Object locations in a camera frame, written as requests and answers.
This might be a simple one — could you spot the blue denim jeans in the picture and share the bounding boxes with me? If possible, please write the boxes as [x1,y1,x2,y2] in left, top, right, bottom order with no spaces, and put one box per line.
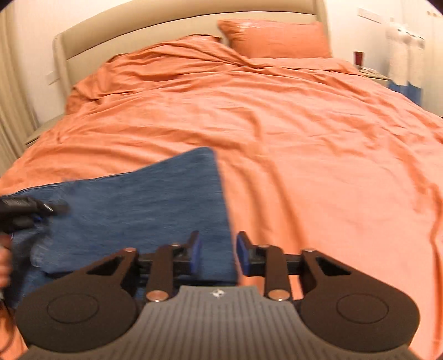
[4,147,237,307]

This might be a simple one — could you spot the person's left hand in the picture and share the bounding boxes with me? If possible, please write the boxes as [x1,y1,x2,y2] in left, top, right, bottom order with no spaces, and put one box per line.
[0,233,12,289]

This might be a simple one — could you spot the beige bedside cabinet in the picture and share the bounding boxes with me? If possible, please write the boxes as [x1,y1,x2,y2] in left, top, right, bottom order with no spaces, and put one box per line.
[25,114,64,148]

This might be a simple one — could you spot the beige pleated curtain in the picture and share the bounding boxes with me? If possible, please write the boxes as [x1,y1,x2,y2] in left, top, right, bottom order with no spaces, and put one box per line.
[1,1,38,173]

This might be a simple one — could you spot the orange duvet cover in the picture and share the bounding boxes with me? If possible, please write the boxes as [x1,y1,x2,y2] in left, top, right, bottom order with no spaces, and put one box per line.
[1,35,442,359]

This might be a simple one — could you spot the beige upholstered headboard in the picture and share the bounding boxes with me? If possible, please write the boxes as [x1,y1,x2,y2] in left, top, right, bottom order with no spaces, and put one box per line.
[53,0,327,97]

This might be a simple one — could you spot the right bedside table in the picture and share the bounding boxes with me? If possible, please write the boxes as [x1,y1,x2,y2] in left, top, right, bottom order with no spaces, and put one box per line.
[358,67,390,88]

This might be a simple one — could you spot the orange pillow with logo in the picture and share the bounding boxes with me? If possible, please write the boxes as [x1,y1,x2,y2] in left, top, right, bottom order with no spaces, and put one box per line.
[217,19,332,58]

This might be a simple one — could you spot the dark red cup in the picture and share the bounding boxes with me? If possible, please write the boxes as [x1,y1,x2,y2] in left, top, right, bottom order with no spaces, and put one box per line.
[354,51,364,68]

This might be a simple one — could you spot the white and blue hanging garment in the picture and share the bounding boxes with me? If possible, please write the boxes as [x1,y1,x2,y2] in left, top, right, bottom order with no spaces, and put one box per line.
[386,20,426,106]

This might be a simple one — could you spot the white wall socket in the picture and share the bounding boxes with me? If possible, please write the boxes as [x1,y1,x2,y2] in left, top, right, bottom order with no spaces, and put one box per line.
[45,71,60,86]

